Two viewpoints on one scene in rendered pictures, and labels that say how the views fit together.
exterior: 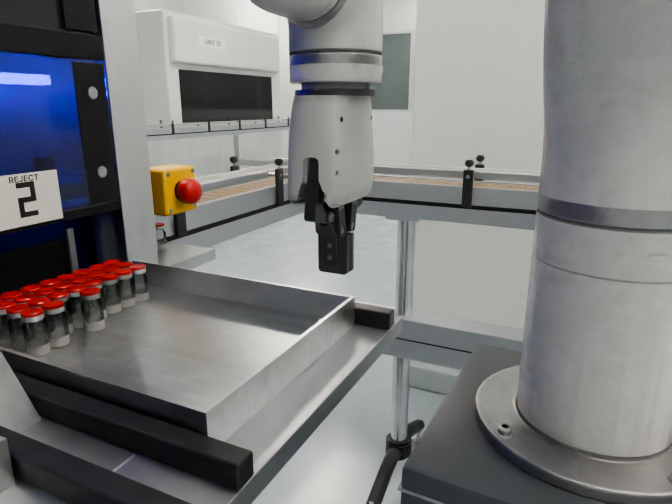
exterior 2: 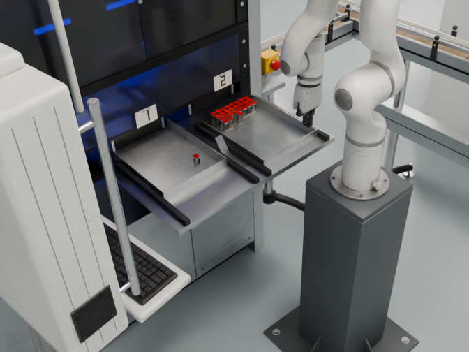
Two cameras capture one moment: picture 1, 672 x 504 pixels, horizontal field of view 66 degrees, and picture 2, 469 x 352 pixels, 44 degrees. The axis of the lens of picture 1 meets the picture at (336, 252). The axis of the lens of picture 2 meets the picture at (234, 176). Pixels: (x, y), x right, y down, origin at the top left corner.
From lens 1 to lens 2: 1.51 m
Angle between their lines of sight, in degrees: 32
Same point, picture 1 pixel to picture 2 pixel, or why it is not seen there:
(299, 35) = not seen: hidden behind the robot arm
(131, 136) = (255, 49)
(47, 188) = (228, 75)
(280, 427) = (280, 165)
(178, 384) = (260, 149)
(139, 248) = (255, 88)
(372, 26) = (317, 72)
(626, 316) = (353, 160)
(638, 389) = (356, 176)
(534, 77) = not seen: outside the picture
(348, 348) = (309, 146)
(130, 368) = (249, 141)
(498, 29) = not seen: outside the picture
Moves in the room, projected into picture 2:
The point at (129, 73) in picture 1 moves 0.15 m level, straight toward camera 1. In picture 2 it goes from (256, 28) to (255, 47)
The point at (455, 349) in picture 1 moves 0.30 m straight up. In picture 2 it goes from (419, 133) to (430, 77)
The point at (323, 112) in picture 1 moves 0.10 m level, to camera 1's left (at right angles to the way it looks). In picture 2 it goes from (301, 91) to (272, 86)
